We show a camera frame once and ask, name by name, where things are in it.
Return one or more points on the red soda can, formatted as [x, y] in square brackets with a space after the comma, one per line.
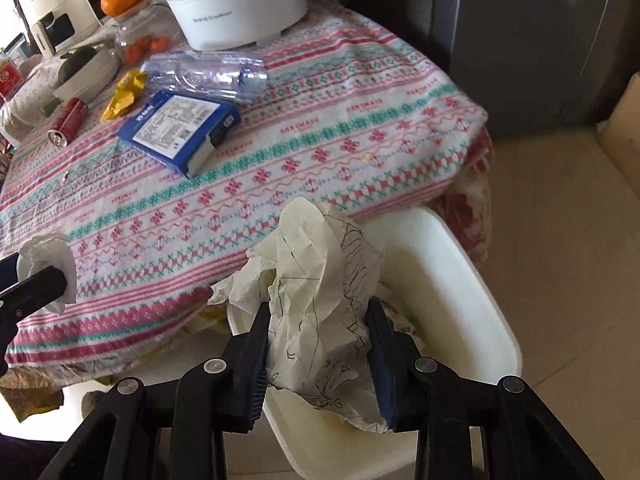
[70, 120]

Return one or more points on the large cardboard box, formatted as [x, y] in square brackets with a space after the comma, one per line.
[622, 135]

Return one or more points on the yellow crumpled wrapper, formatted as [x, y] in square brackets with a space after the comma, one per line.
[122, 97]

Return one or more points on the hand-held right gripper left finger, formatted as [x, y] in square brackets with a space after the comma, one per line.
[250, 385]

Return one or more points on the white floral padded cloth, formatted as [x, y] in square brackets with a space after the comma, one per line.
[30, 95]

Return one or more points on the blue milk carton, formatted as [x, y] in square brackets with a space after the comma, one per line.
[175, 130]

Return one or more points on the small tangerine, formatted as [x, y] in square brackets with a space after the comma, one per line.
[133, 54]
[147, 44]
[162, 42]

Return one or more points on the small green object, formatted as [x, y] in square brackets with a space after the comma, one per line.
[51, 108]

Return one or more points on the white electric cooking pot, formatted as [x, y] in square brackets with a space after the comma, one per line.
[235, 5]

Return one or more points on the scribbled paper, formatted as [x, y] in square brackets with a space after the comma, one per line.
[310, 280]

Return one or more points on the glass jar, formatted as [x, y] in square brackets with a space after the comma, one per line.
[145, 30]

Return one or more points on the clear plastic bottle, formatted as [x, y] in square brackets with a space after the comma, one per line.
[205, 75]

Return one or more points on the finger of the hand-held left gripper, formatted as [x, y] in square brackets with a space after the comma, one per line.
[35, 287]
[9, 272]

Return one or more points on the grey refrigerator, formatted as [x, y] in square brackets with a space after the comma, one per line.
[525, 35]

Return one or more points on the green squash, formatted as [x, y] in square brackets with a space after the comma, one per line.
[77, 65]

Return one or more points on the white square plastic bin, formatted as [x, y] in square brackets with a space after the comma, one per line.
[450, 285]

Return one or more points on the striped patterned tablecloth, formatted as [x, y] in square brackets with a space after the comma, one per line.
[325, 135]

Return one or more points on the white ceramic bowl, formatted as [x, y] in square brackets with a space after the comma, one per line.
[95, 77]

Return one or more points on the red label packet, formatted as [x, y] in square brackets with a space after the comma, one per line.
[7, 80]

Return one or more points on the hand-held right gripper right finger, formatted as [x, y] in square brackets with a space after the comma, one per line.
[385, 390]

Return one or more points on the white tissue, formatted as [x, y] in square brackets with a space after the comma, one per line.
[55, 252]

